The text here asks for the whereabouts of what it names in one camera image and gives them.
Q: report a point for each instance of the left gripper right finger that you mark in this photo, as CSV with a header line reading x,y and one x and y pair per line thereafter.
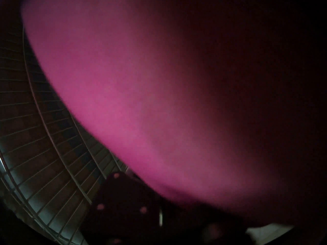
x,y
224,234

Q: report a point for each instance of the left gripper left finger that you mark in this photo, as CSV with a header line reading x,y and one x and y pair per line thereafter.
x,y
122,208

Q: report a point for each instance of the white pink flamingo pillow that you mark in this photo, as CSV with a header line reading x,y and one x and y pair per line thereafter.
x,y
127,81

